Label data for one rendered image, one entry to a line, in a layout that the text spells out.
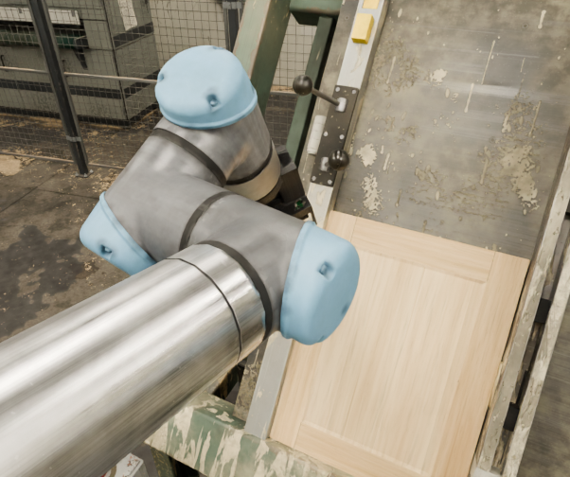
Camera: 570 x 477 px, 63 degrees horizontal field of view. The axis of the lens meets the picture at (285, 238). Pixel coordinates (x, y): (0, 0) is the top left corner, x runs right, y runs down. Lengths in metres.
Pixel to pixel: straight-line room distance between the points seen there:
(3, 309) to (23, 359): 2.77
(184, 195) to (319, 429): 0.73
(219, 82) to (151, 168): 0.08
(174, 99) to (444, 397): 0.73
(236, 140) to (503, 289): 0.63
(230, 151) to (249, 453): 0.75
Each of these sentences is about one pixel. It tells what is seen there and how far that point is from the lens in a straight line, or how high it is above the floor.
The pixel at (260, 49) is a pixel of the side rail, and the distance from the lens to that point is 1.08.
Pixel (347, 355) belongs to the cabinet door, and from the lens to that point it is 0.95.
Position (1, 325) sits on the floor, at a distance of 2.90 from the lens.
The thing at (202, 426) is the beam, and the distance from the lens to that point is 1.08.
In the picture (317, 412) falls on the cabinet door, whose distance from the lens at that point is 1.00.
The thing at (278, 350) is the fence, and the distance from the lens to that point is 0.97.
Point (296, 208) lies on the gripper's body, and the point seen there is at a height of 1.49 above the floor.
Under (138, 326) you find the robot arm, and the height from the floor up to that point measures 1.63.
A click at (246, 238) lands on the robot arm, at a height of 1.62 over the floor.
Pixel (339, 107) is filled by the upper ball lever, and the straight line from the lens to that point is 0.94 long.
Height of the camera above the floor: 1.78
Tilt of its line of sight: 35 degrees down
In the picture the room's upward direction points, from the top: straight up
